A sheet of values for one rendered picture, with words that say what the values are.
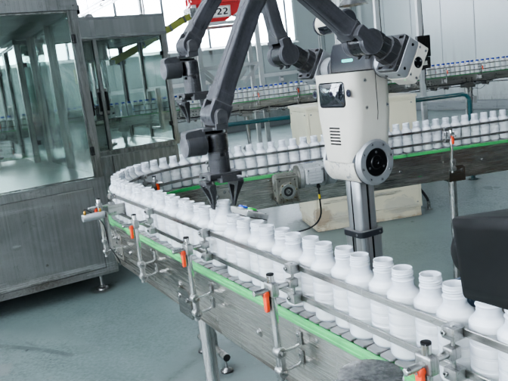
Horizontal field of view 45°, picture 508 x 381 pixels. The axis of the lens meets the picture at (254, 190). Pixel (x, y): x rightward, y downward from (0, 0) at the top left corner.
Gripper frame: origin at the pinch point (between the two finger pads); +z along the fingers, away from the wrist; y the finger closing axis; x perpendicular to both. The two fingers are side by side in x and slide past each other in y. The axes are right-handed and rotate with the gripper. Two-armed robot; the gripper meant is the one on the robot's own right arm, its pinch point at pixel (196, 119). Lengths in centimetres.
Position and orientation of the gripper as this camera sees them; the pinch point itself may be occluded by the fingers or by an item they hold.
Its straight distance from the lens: 211.2
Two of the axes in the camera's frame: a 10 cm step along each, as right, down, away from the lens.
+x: 4.9, 1.1, -8.6
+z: 1.1, 9.8, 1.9
